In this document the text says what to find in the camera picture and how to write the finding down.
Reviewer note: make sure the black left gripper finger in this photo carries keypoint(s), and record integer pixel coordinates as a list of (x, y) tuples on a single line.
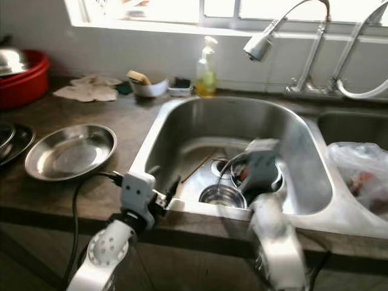
[(151, 170), (172, 188)]

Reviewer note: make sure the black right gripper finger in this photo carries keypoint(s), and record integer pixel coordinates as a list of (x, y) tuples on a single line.
[(235, 165)]

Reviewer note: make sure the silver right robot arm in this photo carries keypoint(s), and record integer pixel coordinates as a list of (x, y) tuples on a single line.
[(279, 248)]

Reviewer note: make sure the small stainless steel bowl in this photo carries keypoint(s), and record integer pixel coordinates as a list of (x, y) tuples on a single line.
[(221, 197)]

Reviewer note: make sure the stainless steel double sink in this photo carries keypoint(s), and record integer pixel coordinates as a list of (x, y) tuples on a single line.
[(182, 127)]

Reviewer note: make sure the white sponge holder bowl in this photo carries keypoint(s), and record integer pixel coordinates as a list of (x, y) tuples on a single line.
[(148, 90)]

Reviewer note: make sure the small white plastic tray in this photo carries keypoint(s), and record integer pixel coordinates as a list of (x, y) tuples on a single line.
[(179, 92)]

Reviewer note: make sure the wide stainless steel plate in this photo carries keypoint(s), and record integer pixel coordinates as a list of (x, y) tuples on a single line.
[(70, 156)]

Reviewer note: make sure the green scouring pad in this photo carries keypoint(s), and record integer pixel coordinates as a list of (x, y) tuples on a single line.
[(123, 88)]

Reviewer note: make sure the yellow dish soap pump bottle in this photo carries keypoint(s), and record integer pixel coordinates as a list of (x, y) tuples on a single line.
[(206, 82)]

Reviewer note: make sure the dark scrubber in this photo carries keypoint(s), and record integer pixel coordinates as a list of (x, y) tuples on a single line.
[(180, 82)]

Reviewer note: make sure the yellow sponge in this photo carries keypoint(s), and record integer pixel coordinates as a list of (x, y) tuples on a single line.
[(138, 77)]

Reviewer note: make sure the white crumpled cloth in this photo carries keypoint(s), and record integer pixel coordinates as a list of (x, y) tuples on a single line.
[(88, 91)]

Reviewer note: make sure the clear plastic bag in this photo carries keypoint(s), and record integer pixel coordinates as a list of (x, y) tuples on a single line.
[(357, 160)]

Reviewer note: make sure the chrome faucet with spray head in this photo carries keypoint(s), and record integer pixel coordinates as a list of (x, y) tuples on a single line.
[(256, 45)]

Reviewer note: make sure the wooden cabinet front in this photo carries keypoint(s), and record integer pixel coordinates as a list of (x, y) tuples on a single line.
[(36, 260)]

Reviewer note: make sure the red plastic basin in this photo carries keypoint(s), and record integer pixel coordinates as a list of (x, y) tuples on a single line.
[(27, 85)]

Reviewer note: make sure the steel dome lid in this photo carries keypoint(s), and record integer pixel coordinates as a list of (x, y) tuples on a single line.
[(12, 60)]

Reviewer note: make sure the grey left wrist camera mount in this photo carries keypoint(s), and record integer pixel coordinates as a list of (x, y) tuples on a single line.
[(138, 194)]

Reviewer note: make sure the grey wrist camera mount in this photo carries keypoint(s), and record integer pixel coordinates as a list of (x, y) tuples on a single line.
[(138, 194), (264, 163)]

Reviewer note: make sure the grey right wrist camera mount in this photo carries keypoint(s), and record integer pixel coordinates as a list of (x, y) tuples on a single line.
[(264, 163)]

